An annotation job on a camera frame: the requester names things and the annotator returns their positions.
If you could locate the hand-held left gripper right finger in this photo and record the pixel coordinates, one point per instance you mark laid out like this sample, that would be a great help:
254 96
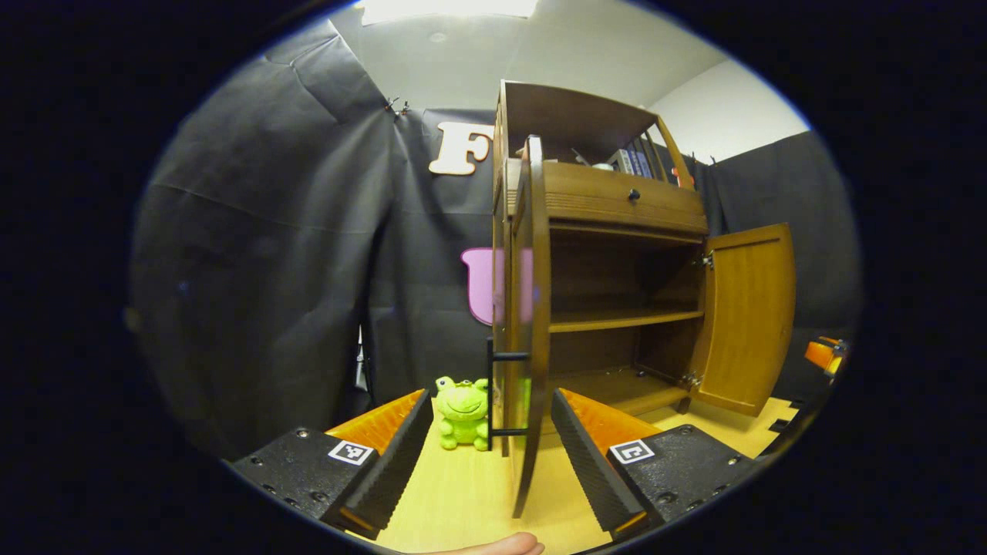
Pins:
586 462

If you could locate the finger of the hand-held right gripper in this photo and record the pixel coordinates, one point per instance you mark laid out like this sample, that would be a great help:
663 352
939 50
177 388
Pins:
823 354

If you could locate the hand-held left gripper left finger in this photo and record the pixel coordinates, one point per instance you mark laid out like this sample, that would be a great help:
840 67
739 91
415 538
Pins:
393 462

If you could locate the wooden shoe cabinet door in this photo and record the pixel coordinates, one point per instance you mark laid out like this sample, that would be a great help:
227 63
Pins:
748 316
540 308

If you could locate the wooden double-door shoe cabinet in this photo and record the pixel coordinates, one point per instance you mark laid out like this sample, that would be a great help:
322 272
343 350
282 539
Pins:
617 208

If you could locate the green frog plush toy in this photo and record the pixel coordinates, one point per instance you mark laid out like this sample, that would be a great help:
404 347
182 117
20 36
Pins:
463 408

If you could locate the black backdrop cloth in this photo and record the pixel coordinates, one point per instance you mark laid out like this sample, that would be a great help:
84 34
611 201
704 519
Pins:
254 270

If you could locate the light blue book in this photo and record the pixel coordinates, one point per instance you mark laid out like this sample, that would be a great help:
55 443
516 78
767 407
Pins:
651 159

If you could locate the dark blue book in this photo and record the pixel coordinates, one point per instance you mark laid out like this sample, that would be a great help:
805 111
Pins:
637 160

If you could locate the white-spined book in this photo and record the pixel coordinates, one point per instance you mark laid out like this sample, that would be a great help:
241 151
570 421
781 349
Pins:
621 162

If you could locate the white crumpled object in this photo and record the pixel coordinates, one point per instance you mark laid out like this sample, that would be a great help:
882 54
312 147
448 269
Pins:
601 166

